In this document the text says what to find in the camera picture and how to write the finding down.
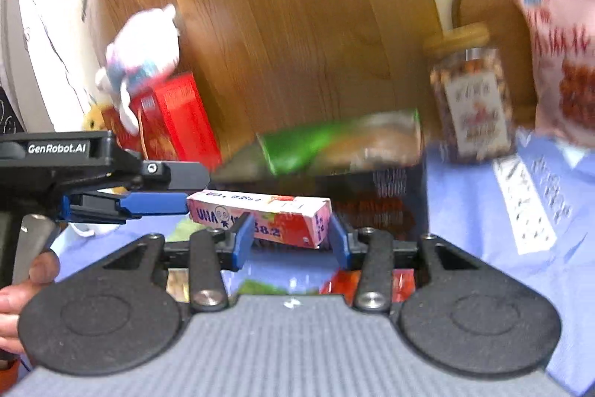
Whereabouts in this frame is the woven round tray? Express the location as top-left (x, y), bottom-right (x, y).
top-left (451, 0), bottom-right (537, 125)

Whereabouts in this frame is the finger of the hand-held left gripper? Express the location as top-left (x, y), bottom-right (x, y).
top-left (141, 161), bottom-right (211, 194)
top-left (58, 191), bottom-right (189, 225)

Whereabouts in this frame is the person's left hand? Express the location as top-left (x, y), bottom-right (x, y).
top-left (0, 250), bottom-right (62, 356)

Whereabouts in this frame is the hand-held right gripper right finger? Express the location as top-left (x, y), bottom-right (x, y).
top-left (329, 215), bottom-right (486, 313)

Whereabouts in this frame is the wood-pattern board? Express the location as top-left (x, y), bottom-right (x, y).
top-left (99, 0), bottom-right (443, 175)

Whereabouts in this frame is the red gift box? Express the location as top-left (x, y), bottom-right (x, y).
top-left (100, 71), bottom-right (222, 173)

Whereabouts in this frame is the green snack packet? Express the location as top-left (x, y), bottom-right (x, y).
top-left (257, 109), bottom-right (423, 175)

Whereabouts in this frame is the yellow plush duck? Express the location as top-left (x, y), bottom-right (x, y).
top-left (83, 102), bottom-right (111, 132)

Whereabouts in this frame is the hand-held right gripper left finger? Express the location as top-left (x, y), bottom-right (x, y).
top-left (100, 213), bottom-right (255, 313)

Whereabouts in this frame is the blue printed cloth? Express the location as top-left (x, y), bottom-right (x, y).
top-left (46, 127), bottom-right (595, 397)

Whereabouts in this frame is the pink strawberry milk carton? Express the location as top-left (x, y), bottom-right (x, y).
top-left (186, 189), bottom-right (334, 250)

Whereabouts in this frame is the black printed cardboard box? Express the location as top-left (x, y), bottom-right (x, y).
top-left (209, 155), bottom-right (429, 286)

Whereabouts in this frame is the clear nut jar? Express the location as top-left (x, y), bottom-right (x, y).
top-left (422, 24), bottom-right (518, 166)

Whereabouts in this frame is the pink white plush toy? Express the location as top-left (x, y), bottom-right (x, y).
top-left (95, 4), bottom-right (183, 135)

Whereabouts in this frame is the pink snack bag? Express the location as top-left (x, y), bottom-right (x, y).
top-left (499, 0), bottom-right (595, 147)

